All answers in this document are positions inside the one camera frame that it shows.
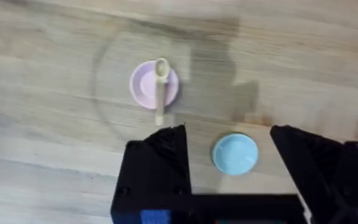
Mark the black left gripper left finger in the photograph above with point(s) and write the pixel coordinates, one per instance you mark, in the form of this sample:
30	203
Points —
157	165

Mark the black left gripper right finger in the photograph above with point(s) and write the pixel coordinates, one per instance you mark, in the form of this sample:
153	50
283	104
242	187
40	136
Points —
325	168

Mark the light blue plate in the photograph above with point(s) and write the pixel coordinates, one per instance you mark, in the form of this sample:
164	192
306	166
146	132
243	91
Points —
235	154

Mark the pink plate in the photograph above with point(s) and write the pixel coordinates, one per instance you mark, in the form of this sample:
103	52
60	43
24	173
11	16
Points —
145	85

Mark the wooden spoon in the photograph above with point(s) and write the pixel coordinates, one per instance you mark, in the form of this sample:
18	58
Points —
160	90

